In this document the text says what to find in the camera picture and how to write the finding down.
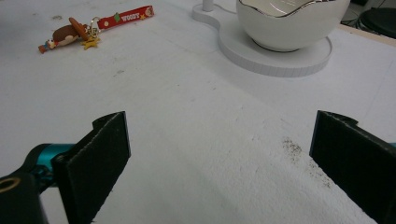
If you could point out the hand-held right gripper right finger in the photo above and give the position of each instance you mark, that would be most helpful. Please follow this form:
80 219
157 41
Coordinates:
358 161

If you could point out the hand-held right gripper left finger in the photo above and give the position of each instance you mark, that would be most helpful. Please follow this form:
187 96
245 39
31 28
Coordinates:
93 168

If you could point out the white bowl with silver rim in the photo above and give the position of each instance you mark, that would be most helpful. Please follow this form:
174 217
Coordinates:
289 25

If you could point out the black round object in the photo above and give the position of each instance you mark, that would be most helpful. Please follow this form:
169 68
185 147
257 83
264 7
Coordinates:
378 21

